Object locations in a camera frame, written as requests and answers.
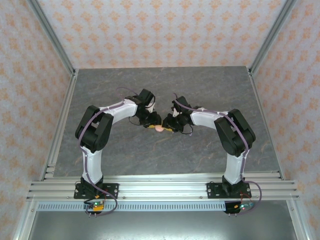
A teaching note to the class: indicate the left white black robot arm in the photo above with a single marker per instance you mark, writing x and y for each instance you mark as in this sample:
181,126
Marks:
92,165

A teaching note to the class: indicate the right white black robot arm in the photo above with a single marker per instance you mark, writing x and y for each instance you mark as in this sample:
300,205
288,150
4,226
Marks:
235,170

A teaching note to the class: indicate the aluminium lower frame post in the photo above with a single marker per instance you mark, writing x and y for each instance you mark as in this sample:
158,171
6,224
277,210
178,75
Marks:
297,222
25,222

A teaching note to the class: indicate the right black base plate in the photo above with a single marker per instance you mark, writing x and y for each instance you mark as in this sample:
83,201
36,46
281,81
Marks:
213,190

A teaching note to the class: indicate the aluminium side rail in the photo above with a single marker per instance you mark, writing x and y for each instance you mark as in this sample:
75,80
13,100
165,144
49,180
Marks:
265,120
61,120

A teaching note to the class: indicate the pink round earbud case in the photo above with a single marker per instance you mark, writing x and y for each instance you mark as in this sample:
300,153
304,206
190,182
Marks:
159,128

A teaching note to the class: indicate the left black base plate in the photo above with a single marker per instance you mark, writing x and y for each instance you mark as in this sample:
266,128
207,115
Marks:
112,190

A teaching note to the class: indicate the aluminium upright frame post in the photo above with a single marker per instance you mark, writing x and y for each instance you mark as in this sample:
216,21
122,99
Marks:
50,32
273,33

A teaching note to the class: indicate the grey metal sheet panel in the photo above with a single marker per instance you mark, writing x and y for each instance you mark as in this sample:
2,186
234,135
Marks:
162,225

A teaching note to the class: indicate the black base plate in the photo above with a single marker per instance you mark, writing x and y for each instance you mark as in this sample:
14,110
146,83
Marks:
112,190
213,190

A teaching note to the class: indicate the aluminium table edge rail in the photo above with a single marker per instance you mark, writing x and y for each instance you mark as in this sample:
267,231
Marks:
162,177

